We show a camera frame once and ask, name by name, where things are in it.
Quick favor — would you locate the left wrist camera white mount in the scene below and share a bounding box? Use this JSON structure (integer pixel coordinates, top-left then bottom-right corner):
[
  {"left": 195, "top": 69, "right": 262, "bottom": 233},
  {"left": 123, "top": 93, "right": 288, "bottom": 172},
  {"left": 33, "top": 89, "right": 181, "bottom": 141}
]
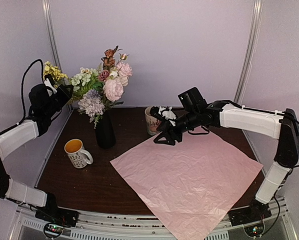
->
[{"left": 43, "top": 74, "right": 57, "bottom": 96}]

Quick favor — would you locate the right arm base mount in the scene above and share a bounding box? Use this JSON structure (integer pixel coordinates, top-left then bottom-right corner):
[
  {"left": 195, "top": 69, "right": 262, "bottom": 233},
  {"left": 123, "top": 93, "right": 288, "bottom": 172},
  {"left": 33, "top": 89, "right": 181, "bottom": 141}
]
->
[{"left": 228, "top": 199, "right": 272, "bottom": 239}]

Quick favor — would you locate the black tall vase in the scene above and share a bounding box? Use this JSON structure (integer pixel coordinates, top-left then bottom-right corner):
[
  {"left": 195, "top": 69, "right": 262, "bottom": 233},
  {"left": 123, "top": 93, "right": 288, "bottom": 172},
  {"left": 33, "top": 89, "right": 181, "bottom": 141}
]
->
[{"left": 95, "top": 111, "right": 116, "bottom": 149}]

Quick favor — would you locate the orange brown flower stem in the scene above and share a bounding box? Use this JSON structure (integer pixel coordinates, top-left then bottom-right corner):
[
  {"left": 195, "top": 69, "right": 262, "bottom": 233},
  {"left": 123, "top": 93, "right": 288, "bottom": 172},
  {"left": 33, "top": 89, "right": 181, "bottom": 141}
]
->
[{"left": 101, "top": 45, "right": 121, "bottom": 71}]

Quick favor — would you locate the yellow small flower bunch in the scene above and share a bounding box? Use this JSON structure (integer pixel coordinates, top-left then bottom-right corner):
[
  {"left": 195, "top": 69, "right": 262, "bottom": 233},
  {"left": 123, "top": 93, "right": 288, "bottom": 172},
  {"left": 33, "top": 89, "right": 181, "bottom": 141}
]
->
[{"left": 43, "top": 61, "right": 68, "bottom": 88}]

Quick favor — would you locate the large pale pink peony stem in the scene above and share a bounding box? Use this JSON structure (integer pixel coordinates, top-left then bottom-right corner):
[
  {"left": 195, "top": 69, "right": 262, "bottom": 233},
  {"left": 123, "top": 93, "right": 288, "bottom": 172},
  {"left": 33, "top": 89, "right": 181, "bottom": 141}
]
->
[{"left": 103, "top": 79, "right": 124, "bottom": 102}]

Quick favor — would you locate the mauve and white flower stem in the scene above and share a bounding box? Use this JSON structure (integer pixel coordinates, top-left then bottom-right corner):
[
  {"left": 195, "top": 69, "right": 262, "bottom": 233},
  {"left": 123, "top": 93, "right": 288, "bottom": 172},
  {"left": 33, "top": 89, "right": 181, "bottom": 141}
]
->
[{"left": 98, "top": 69, "right": 119, "bottom": 82}]

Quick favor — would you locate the left aluminium frame post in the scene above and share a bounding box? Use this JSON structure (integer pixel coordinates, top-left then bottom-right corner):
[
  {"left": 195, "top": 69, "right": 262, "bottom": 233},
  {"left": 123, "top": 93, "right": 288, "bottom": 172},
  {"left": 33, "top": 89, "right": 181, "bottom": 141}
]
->
[{"left": 41, "top": 0, "right": 74, "bottom": 113}]

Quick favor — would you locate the white green hydrangea bunch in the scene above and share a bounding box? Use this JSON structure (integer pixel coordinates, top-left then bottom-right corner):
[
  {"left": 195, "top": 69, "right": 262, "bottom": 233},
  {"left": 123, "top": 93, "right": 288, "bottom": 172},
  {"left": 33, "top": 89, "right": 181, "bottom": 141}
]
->
[{"left": 68, "top": 67, "right": 104, "bottom": 103}]

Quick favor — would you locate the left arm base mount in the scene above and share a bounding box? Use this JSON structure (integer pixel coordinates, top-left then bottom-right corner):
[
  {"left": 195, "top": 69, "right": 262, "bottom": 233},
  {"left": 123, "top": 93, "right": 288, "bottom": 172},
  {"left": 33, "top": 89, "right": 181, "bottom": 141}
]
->
[{"left": 32, "top": 193, "right": 79, "bottom": 240}]

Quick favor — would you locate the right aluminium frame post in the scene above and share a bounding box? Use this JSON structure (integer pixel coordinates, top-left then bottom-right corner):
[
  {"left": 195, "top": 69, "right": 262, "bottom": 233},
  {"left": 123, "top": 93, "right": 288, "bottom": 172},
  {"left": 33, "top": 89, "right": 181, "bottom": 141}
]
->
[{"left": 233, "top": 0, "right": 264, "bottom": 105}]

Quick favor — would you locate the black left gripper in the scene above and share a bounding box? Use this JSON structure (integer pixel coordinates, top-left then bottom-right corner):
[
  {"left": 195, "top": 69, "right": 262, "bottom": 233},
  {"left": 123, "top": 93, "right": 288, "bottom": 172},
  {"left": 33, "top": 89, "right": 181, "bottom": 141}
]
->
[{"left": 43, "top": 84, "right": 74, "bottom": 116}]

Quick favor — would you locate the white vented front rail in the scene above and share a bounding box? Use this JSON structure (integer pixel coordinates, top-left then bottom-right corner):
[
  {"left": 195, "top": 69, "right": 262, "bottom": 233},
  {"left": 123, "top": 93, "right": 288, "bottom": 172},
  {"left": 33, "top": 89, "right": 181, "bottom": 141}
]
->
[{"left": 7, "top": 197, "right": 298, "bottom": 240}]

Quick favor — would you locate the pink rose stem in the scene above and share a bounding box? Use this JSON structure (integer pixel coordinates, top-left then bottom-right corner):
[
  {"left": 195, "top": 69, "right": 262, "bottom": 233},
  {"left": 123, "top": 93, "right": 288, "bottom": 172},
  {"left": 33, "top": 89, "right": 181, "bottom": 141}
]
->
[{"left": 113, "top": 53, "right": 133, "bottom": 87}]

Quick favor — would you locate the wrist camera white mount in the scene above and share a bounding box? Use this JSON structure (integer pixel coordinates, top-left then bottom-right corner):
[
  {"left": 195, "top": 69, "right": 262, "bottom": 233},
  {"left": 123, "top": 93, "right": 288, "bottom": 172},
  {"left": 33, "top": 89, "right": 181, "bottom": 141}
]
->
[
  {"left": 149, "top": 106, "right": 177, "bottom": 127},
  {"left": 43, "top": 74, "right": 57, "bottom": 96}
]

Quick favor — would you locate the blue white hydrangea bunch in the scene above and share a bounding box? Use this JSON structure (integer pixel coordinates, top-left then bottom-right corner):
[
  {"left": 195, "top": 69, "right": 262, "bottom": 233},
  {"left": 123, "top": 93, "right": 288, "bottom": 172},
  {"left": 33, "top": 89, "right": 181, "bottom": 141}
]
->
[{"left": 78, "top": 89, "right": 105, "bottom": 128}]

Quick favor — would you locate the cream printed mug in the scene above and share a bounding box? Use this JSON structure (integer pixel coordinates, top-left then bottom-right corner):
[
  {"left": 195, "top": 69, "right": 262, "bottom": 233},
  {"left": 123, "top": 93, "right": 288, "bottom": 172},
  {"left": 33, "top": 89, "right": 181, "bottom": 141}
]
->
[{"left": 144, "top": 106, "right": 161, "bottom": 136}]

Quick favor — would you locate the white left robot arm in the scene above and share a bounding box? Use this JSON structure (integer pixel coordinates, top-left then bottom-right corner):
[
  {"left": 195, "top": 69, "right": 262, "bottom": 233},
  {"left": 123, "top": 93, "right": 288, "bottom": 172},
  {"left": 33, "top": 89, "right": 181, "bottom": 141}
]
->
[{"left": 0, "top": 82, "right": 74, "bottom": 222}]

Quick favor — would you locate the pink tissue wrapping sheet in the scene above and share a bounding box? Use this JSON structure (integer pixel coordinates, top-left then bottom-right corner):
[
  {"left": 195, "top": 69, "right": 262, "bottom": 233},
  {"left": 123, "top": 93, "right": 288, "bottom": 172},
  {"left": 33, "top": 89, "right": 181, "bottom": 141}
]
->
[{"left": 111, "top": 133, "right": 263, "bottom": 240}]

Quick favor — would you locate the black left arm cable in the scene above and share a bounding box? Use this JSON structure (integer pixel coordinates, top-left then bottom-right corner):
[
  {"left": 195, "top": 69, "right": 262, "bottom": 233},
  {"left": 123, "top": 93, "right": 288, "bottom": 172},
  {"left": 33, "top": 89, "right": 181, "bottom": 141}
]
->
[{"left": 0, "top": 59, "right": 45, "bottom": 141}]

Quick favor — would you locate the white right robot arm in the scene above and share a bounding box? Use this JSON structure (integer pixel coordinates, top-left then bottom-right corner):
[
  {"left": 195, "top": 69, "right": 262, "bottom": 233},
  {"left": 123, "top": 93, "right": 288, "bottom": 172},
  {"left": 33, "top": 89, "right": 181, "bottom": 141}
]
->
[{"left": 149, "top": 87, "right": 299, "bottom": 221}]

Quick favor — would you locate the aluminium frame post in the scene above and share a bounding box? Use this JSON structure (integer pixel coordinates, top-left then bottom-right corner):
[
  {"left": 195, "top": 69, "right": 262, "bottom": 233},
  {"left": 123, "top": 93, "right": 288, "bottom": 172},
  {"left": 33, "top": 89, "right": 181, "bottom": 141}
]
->
[
  {"left": 233, "top": 0, "right": 264, "bottom": 105},
  {"left": 41, "top": 0, "right": 74, "bottom": 113}
]

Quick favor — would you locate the floral mug yellow inside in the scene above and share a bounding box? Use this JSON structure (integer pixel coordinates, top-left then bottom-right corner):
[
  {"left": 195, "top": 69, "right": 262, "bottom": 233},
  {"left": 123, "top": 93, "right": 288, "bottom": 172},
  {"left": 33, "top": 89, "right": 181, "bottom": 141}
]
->
[{"left": 64, "top": 138, "right": 94, "bottom": 169}]

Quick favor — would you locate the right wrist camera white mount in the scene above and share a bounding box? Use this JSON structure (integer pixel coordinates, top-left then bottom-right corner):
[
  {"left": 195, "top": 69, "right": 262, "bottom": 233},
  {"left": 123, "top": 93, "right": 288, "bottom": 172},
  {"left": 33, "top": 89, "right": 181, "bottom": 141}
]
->
[{"left": 149, "top": 106, "right": 177, "bottom": 127}]

